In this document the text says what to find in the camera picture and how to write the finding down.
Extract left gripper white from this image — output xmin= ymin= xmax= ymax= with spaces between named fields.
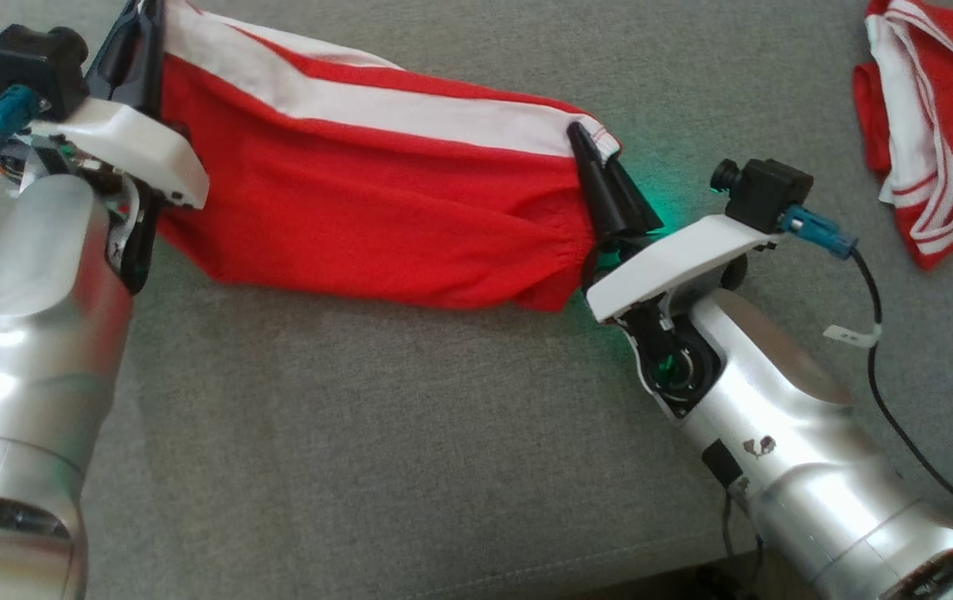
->
xmin=29 ymin=0 xmax=211 ymax=295

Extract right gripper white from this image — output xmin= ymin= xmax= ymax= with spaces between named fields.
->
xmin=567 ymin=122 xmax=786 ymax=418

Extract red shorts white stripe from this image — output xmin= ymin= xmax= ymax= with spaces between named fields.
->
xmin=154 ymin=0 xmax=624 ymax=314

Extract red jersey white sleeves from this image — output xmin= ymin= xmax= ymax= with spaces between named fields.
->
xmin=851 ymin=0 xmax=953 ymax=270

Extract grey fabric sofa seat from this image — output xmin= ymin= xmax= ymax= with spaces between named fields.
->
xmin=0 ymin=0 xmax=953 ymax=600

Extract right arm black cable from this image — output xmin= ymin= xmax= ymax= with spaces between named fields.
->
xmin=780 ymin=204 xmax=953 ymax=536

